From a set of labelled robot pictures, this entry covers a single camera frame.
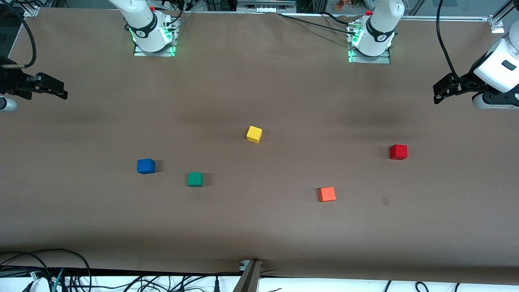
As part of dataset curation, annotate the black looped floor cable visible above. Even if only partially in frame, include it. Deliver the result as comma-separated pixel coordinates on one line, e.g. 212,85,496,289
0,248,92,292

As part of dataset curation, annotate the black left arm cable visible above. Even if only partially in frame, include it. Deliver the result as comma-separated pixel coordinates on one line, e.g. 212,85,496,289
436,0,461,78

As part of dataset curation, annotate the orange block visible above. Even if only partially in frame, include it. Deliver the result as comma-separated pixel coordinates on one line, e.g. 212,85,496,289
318,187,337,203

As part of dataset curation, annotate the brown table cover sheet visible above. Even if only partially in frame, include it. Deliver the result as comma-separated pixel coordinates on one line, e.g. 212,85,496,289
0,7,519,284

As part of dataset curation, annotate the yellow block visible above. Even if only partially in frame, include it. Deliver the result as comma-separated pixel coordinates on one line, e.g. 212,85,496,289
246,125,263,144

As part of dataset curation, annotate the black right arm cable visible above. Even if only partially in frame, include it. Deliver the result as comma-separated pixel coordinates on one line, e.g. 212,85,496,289
0,0,38,69

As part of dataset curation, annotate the red block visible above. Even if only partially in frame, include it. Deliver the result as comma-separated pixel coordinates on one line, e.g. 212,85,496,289
389,144,408,161

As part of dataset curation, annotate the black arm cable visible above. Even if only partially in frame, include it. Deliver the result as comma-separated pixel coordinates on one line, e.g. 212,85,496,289
0,0,38,69
436,0,461,78

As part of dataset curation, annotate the grey metal rail box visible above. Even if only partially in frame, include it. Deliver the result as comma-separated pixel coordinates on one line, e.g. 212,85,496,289
237,0,297,13

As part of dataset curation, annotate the aluminium frame rail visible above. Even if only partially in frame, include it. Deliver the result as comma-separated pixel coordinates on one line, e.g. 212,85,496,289
403,15,493,22

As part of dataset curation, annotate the teal floor cable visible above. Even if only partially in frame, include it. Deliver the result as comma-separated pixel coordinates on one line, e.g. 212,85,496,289
50,268,65,292

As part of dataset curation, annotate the black base power cable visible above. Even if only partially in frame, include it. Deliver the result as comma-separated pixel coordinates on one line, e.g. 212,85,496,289
318,11,359,26
278,13,353,33

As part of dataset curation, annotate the blue block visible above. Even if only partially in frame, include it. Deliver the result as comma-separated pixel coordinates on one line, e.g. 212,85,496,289
137,158,156,175

